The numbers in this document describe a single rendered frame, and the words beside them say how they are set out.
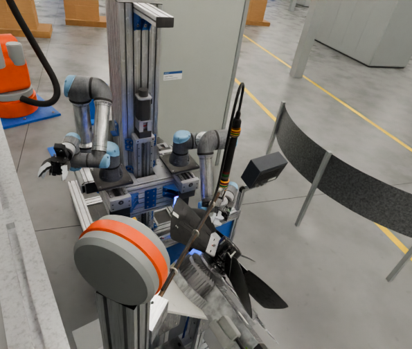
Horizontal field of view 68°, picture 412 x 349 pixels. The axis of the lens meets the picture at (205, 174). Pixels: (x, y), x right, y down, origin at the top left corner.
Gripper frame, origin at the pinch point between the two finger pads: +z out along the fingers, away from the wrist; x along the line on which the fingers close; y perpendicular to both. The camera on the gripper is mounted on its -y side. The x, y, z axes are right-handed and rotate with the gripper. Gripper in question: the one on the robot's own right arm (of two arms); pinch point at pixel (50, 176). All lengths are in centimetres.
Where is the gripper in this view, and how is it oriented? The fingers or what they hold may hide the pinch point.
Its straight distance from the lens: 145.2
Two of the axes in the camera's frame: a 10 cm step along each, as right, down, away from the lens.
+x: -9.6, -1.7, -2.1
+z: 0.7, 6.1, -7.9
